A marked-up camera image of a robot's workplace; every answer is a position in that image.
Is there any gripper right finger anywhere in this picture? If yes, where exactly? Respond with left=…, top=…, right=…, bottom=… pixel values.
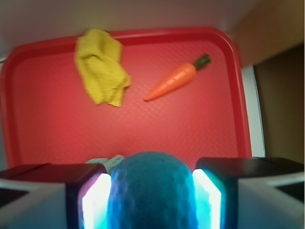
left=193, top=157, right=305, bottom=229

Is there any yellow microfiber cloth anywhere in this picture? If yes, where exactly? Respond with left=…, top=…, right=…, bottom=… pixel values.
left=74, top=29, right=132, bottom=107

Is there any brown cardboard panel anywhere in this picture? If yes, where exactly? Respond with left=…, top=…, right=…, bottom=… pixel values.
left=230, top=0, right=305, bottom=163

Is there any orange toy carrot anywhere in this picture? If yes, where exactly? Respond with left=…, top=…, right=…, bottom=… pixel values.
left=144, top=54, right=211, bottom=101

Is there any blue dimpled ball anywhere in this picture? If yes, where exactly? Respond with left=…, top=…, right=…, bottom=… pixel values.
left=107, top=152, right=199, bottom=229

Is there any red plastic tray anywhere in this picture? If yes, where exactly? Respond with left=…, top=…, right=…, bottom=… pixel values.
left=0, top=27, right=252, bottom=168

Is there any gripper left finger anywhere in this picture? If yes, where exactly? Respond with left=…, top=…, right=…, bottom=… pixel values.
left=0, top=164, right=111, bottom=229

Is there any light blue cloth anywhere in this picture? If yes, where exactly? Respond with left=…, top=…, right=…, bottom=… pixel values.
left=86, top=155, right=125, bottom=175

